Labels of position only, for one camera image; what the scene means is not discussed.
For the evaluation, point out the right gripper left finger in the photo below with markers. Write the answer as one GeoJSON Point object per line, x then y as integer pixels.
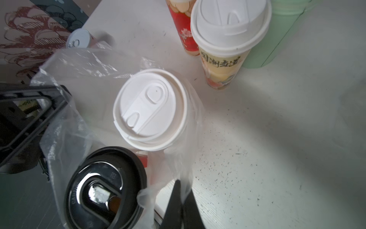
{"type": "Point", "coordinates": [173, 214]}

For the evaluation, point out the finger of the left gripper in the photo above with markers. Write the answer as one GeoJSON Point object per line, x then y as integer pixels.
{"type": "Point", "coordinates": [26, 111]}

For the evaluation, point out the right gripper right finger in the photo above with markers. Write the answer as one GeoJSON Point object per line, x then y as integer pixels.
{"type": "Point", "coordinates": [191, 217]}

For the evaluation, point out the clear plastic carrier bag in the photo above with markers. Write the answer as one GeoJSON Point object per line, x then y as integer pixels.
{"type": "Point", "coordinates": [94, 77]}

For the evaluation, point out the red cup black lid front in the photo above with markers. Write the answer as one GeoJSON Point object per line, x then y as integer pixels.
{"type": "Point", "coordinates": [102, 193]}

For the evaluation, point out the red cup black lid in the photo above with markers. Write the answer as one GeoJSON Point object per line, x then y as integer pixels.
{"type": "Point", "coordinates": [181, 14]}
{"type": "Point", "coordinates": [102, 193]}

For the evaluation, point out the white can left side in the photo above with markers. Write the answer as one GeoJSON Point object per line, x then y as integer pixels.
{"type": "Point", "coordinates": [80, 38]}

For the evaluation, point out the yellow cup white lid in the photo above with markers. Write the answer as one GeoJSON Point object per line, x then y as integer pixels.
{"type": "Point", "coordinates": [225, 32]}

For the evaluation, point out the green straw holder cup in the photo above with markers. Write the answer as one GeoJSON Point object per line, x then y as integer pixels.
{"type": "Point", "coordinates": [286, 18]}

